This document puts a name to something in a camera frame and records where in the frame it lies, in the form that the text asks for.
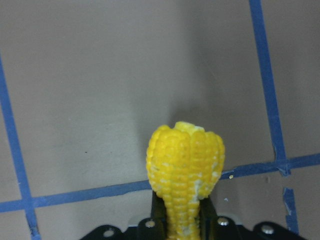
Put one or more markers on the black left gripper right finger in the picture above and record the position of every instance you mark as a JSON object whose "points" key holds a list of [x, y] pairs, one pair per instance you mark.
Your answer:
{"points": [[207, 216]]}

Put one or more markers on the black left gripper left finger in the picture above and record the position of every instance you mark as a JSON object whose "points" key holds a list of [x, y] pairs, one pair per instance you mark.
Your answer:
{"points": [[159, 216]]}

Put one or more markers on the yellow corn cob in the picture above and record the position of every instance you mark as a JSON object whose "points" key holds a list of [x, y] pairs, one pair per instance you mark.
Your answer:
{"points": [[184, 163]]}

